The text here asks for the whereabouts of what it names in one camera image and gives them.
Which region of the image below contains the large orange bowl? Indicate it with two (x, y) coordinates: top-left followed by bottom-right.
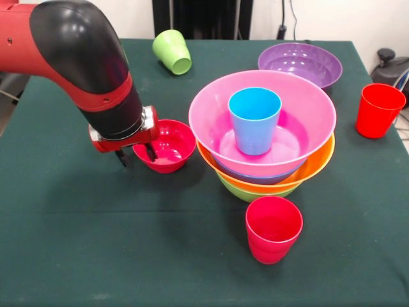
(195, 130), (336, 195)

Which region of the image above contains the blue bowl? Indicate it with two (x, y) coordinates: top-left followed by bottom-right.
(210, 153), (304, 185)

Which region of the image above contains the blue cup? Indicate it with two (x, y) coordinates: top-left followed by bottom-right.
(228, 87), (282, 157)

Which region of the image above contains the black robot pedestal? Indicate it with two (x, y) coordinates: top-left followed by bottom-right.
(152, 0), (253, 41)

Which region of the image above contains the small crimson pink bowl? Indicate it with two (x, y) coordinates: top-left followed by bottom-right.
(132, 119), (197, 174)

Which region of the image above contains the dark green tablecloth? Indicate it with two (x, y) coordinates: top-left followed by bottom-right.
(0, 37), (409, 307)

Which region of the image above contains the large magenta bowl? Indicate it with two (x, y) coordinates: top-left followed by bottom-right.
(188, 69), (337, 169)

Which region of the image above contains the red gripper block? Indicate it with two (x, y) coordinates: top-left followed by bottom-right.
(92, 110), (160, 168)

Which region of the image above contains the crimson pink cup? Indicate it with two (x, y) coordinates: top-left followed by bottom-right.
(245, 195), (304, 265)

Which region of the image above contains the purple bowl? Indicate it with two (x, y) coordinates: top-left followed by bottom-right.
(258, 42), (343, 91)

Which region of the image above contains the green bowl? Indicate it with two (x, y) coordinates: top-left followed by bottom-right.
(219, 174), (300, 203)

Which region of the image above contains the black hanging cable with plug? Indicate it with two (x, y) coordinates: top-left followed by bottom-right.
(276, 0), (298, 41)

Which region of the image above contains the green cup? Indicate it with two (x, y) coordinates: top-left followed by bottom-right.
(152, 29), (192, 76)

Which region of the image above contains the red cup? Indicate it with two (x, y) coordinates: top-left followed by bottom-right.
(355, 83), (407, 139)

